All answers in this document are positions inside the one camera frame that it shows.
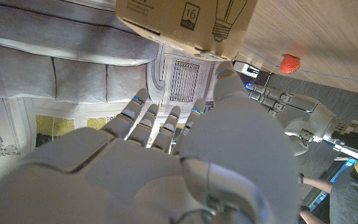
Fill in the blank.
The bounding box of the brown cardboard box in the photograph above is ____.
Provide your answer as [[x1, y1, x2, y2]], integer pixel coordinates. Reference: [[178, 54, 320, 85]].
[[114, 0, 259, 62]]

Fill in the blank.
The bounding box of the person in grey shirt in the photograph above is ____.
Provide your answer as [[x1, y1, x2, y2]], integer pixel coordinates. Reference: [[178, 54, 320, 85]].
[[328, 160, 358, 224]]

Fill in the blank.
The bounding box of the red textured ball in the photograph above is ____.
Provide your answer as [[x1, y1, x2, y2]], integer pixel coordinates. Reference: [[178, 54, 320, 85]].
[[280, 54, 301, 75]]

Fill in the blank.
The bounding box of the person's bare forearm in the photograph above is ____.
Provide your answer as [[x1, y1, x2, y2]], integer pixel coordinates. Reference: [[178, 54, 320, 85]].
[[298, 208, 326, 224], [298, 173, 334, 194]]

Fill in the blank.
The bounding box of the printed living room backdrop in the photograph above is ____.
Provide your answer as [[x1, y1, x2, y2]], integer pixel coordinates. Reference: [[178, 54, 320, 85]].
[[0, 0, 229, 200]]

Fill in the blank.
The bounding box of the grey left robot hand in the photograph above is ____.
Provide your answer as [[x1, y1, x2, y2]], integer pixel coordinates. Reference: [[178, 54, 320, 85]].
[[245, 82, 337, 157]]

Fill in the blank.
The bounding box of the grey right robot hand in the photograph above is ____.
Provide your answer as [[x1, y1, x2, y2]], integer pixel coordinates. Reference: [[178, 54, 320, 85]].
[[0, 60, 303, 224]]

